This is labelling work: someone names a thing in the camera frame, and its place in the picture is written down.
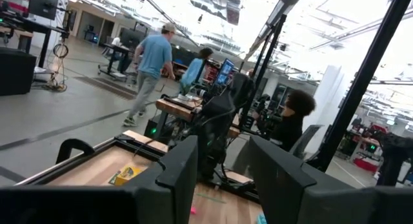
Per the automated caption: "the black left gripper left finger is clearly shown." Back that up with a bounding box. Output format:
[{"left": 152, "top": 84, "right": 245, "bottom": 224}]
[{"left": 0, "top": 135, "right": 198, "bottom": 224}]

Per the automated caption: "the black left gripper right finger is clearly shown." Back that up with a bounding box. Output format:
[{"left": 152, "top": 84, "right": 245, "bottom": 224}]
[{"left": 248, "top": 135, "right": 413, "bottom": 224}]

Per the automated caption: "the large black box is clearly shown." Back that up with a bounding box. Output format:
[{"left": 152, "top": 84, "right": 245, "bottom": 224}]
[{"left": 0, "top": 46, "right": 37, "bottom": 97}]

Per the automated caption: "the lit blue monitor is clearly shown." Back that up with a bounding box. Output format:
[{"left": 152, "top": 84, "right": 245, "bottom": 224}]
[{"left": 214, "top": 57, "right": 236, "bottom": 87}]

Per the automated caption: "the person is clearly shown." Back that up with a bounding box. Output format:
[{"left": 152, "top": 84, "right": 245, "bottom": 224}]
[
  {"left": 252, "top": 89, "right": 317, "bottom": 152},
  {"left": 178, "top": 47, "right": 214, "bottom": 96},
  {"left": 122, "top": 22, "right": 177, "bottom": 128}
]

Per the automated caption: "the wooden background table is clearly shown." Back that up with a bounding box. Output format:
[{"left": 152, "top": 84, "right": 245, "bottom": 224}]
[{"left": 155, "top": 95, "right": 241, "bottom": 139}]

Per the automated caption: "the red bin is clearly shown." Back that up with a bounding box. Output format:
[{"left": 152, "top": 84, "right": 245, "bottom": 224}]
[{"left": 352, "top": 157, "right": 379, "bottom": 174}]

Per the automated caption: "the grey chair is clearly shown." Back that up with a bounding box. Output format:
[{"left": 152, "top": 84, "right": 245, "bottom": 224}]
[{"left": 289, "top": 124, "right": 324, "bottom": 159}]

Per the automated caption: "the black desk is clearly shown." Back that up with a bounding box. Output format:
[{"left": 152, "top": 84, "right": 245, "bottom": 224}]
[{"left": 0, "top": 10, "right": 70, "bottom": 68}]

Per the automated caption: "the black monitor on stand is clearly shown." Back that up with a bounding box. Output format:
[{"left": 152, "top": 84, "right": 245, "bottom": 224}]
[{"left": 28, "top": 0, "right": 60, "bottom": 21}]

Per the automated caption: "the black aluminium frame post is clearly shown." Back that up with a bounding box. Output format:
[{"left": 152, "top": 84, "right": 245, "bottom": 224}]
[
  {"left": 306, "top": 0, "right": 413, "bottom": 172},
  {"left": 237, "top": 14, "right": 288, "bottom": 132}
]

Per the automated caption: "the black arched bracket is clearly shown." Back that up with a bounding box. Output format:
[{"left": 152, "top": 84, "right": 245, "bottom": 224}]
[{"left": 55, "top": 138, "right": 96, "bottom": 165}]

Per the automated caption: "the coiled black cable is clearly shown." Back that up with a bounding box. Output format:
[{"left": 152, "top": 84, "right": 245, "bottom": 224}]
[{"left": 52, "top": 43, "right": 70, "bottom": 59}]

